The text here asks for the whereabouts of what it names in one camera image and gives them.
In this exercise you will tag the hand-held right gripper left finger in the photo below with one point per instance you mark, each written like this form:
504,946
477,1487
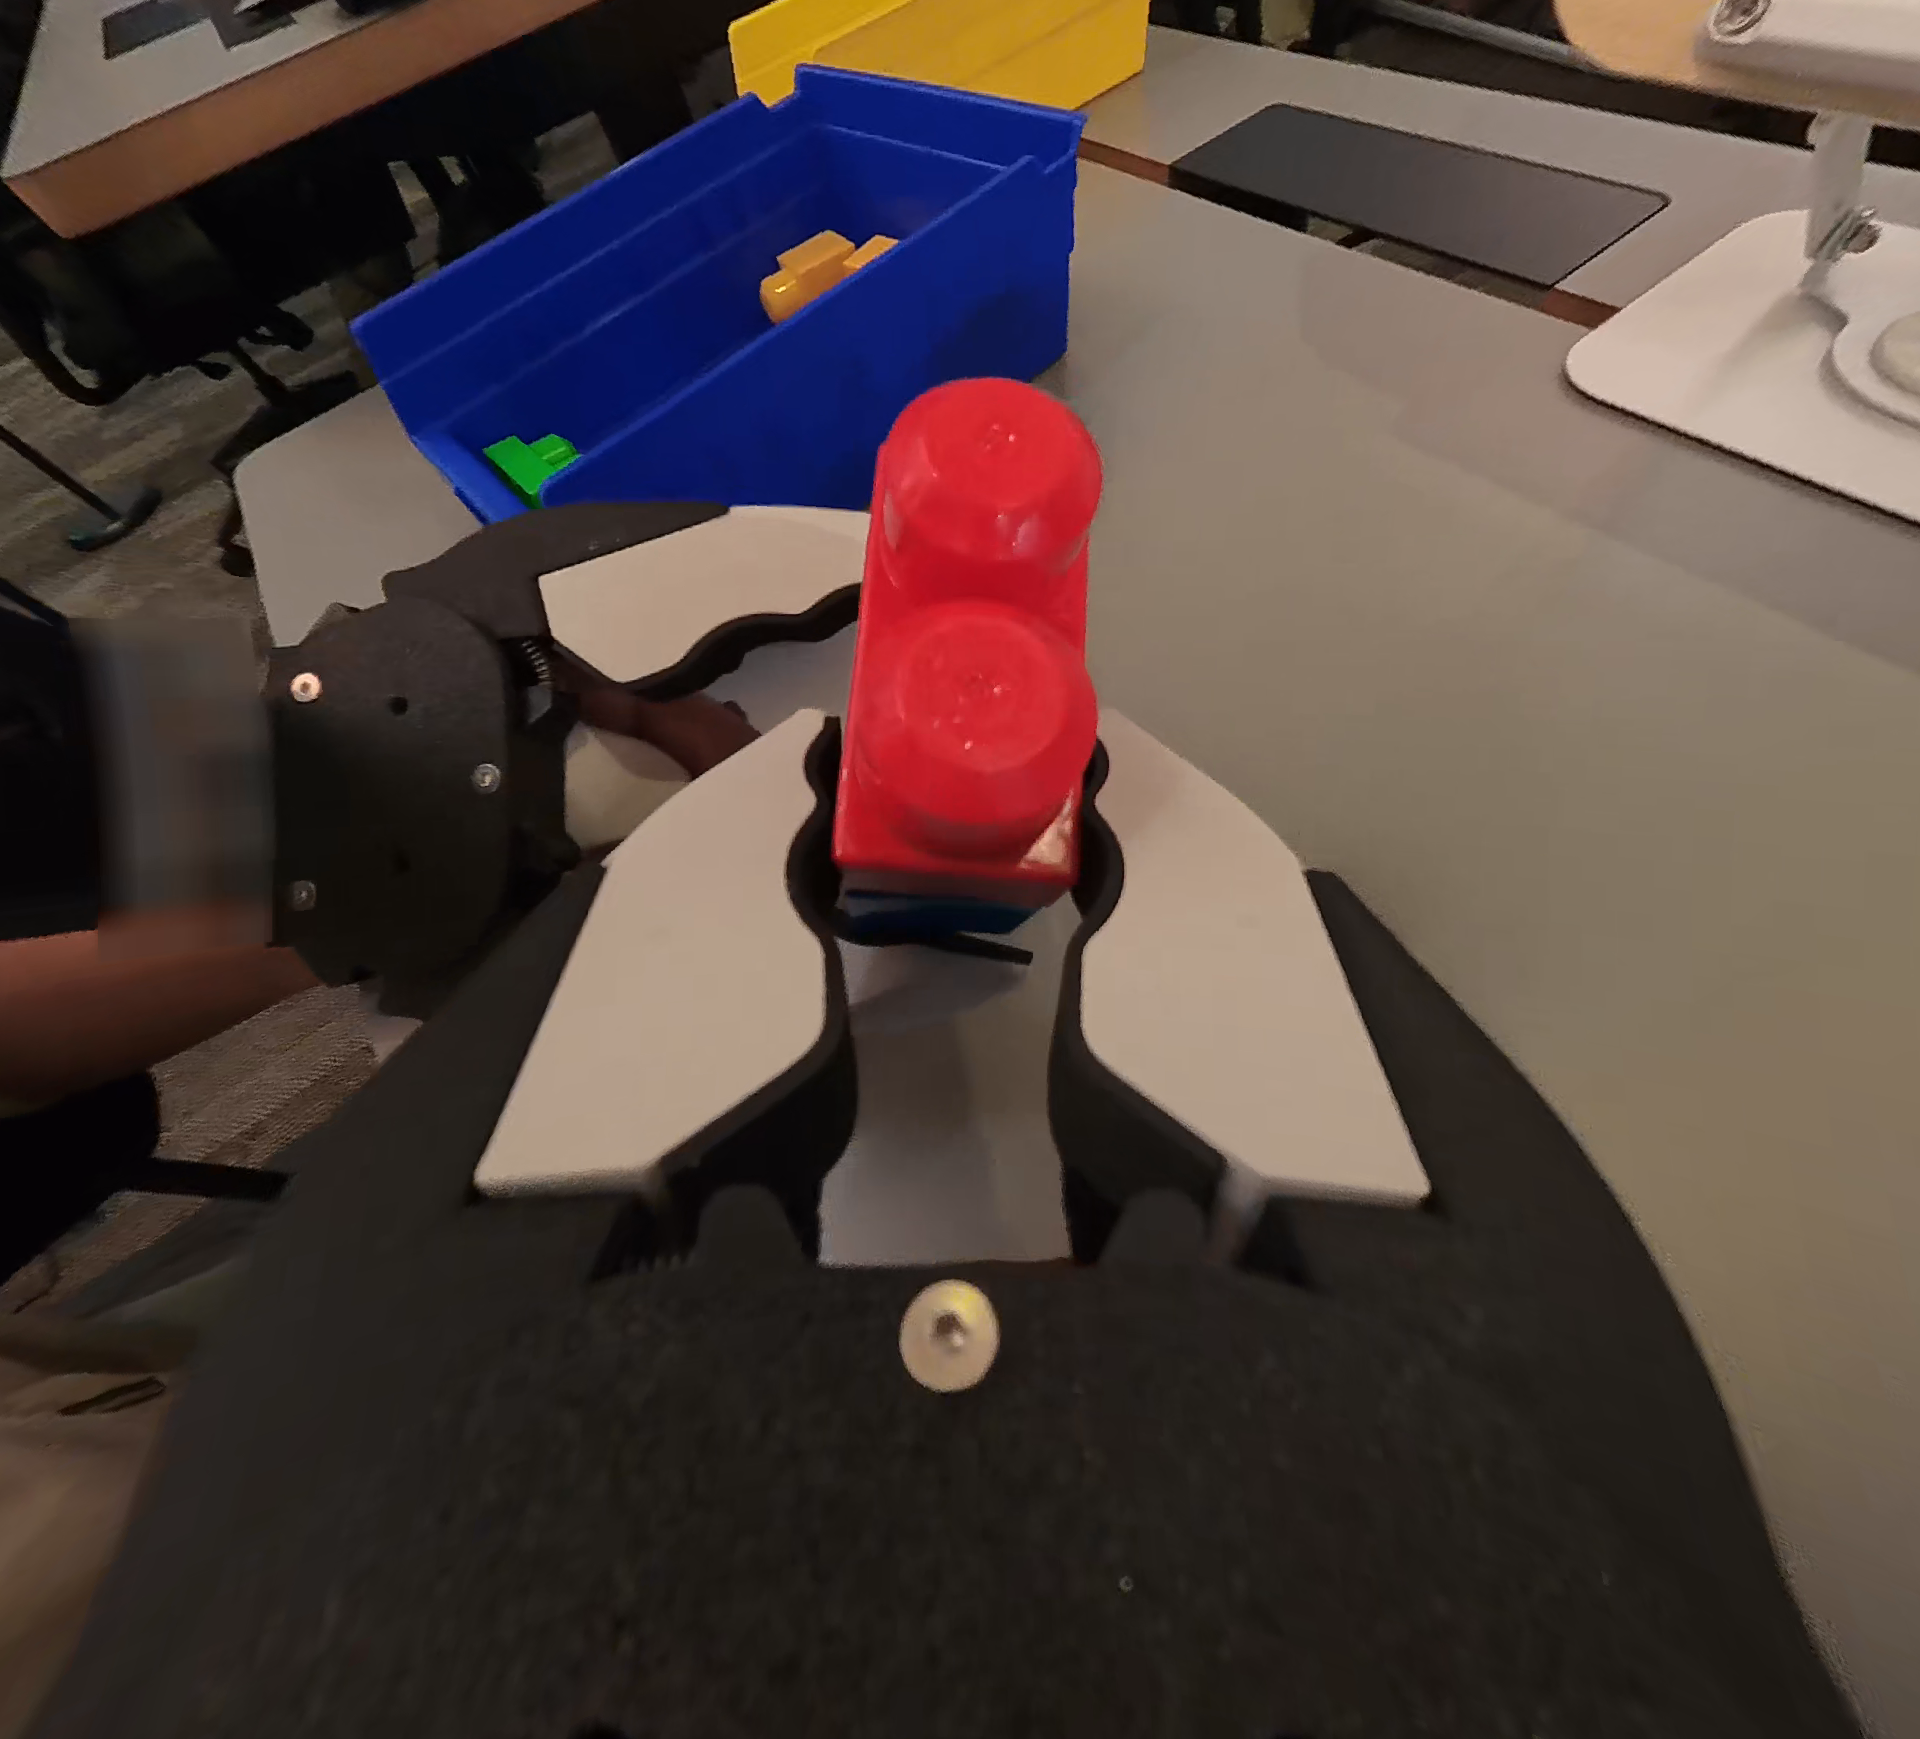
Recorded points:
661,1019

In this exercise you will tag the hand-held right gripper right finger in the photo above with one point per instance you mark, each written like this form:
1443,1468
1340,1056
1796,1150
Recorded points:
1247,1019

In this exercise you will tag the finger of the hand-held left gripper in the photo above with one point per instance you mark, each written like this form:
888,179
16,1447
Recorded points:
617,794
705,570

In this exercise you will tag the blue single-stud block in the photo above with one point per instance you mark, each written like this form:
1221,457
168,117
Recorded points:
901,923

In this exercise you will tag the red two-stud block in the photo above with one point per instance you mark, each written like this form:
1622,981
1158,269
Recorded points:
962,661

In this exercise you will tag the person's left forearm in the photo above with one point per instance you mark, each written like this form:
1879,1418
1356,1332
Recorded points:
120,1019

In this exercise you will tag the green block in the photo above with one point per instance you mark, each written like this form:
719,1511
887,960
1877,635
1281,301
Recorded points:
526,469

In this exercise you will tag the orange-yellow block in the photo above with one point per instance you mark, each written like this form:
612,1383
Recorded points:
818,276

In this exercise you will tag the blue plastic bin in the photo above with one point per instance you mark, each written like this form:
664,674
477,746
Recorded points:
962,330

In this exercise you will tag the white document stand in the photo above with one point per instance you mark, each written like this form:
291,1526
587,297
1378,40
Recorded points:
1695,374

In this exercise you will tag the black flat panel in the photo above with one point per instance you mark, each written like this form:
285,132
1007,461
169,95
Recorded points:
1411,187

